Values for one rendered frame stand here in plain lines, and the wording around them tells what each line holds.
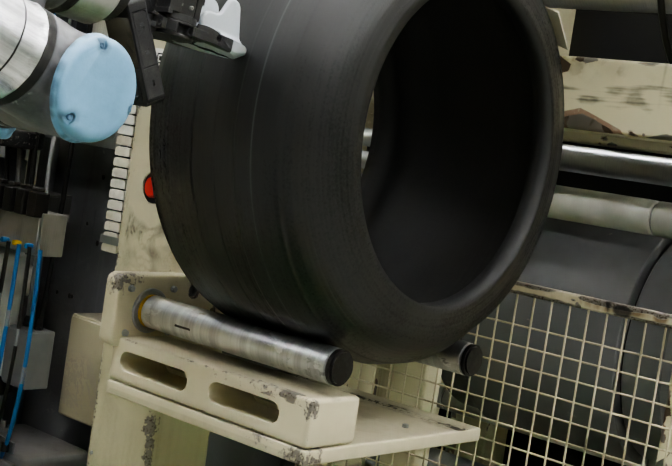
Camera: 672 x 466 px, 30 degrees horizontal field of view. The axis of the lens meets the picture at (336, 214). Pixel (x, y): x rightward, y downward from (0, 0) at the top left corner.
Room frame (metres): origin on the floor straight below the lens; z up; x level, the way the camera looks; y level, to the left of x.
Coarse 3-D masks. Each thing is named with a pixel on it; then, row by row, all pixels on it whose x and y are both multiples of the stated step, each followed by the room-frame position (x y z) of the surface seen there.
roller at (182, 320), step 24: (144, 312) 1.66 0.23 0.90; (168, 312) 1.63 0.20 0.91; (192, 312) 1.61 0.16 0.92; (216, 312) 1.61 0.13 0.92; (192, 336) 1.60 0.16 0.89; (216, 336) 1.57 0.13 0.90; (240, 336) 1.54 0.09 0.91; (264, 336) 1.52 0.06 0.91; (288, 336) 1.51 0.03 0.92; (264, 360) 1.52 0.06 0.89; (288, 360) 1.49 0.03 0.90; (312, 360) 1.46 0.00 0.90; (336, 360) 1.45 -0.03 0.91; (336, 384) 1.46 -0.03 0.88
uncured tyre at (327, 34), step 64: (256, 0) 1.44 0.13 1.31; (320, 0) 1.39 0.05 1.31; (384, 0) 1.41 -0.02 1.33; (448, 0) 1.81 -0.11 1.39; (512, 0) 1.59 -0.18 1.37; (192, 64) 1.46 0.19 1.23; (256, 64) 1.40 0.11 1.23; (320, 64) 1.37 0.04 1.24; (384, 64) 1.87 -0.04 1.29; (448, 64) 1.88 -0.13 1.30; (512, 64) 1.80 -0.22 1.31; (192, 128) 1.45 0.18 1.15; (256, 128) 1.38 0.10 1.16; (320, 128) 1.37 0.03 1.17; (384, 128) 1.89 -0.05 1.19; (448, 128) 1.90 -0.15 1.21; (512, 128) 1.83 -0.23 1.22; (192, 192) 1.46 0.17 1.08; (256, 192) 1.39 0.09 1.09; (320, 192) 1.38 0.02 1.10; (384, 192) 1.89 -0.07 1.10; (448, 192) 1.88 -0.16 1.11; (512, 192) 1.81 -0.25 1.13; (192, 256) 1.52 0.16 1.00; (256, 256) 1.43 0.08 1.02; (320, 256) 1.40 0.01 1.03; (384, 256) 1.87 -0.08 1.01; (448, 256) 1.82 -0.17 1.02; (512, 256) 1.67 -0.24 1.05; (256, 320) 1.55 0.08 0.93; (320, 320) 1.45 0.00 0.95; (384, 320) 1.48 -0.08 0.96; (448, 320) 1.58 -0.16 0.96
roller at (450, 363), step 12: (456, 348) 1.68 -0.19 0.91; (468, 348) 1.67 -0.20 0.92; (480, 348) 1.69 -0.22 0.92; (420, 360) 1.72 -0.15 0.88; (432, 360) 1.70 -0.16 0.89; (444, 360) 1.68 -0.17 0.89; (456, 360) 1.67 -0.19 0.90; (468, 360) 1.67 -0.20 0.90; (480, 360) 1.69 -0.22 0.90; (456, 372) 1.68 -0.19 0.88; (468, 372) 1.67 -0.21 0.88
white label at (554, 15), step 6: (546, 6) 1.72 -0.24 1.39; (552, 12) 1.70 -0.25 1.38; (558, 12) 1.69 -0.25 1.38; (552, 18) 1.71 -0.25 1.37; (558, 18) 1.70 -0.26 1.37; (552, 24) 1.72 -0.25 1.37; (558, 24) 1.71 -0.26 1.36; (558, 30) 1.72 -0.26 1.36; (558, 36) 1.72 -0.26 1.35; (564, 36) 1.71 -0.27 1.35; (558, 42) 1.73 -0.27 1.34; (564, 42) 1.72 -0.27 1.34; (564, 48) 1.73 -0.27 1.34
